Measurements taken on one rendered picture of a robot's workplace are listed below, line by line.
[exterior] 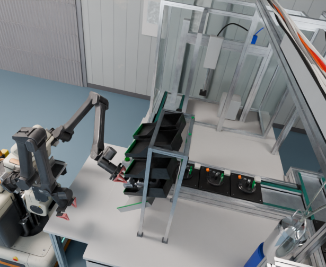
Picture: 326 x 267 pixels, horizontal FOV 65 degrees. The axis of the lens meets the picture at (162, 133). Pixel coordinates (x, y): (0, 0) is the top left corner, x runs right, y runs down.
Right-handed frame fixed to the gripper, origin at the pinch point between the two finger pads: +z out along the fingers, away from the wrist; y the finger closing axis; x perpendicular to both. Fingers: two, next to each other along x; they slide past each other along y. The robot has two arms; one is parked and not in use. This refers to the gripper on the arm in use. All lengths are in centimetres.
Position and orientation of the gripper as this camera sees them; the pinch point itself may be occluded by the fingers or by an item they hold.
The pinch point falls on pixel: (127, 179)
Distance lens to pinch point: 155.0
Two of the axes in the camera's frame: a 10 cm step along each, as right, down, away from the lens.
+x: -5.5, 5.6, 6.2
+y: 2.7, -5.8, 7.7
